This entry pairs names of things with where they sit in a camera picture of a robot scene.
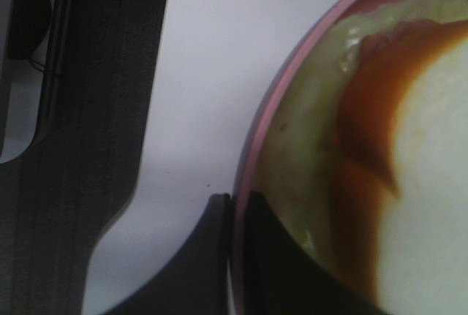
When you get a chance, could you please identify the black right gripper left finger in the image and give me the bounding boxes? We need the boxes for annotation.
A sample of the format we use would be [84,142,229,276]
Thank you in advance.
[86,193,232,314]

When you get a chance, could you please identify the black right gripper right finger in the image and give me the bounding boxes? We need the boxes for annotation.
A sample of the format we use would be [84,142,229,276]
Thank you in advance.
[239,192,381,315]

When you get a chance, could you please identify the toast sandwich with lettuce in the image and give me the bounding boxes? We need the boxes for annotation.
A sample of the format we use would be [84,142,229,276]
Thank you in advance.
[252,0,467,314]

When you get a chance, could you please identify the pink round plate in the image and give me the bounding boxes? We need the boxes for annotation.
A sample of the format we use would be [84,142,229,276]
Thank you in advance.
[230,0,468,315]

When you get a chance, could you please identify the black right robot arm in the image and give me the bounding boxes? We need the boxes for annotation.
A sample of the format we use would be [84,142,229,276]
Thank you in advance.
[1,0,378,314]

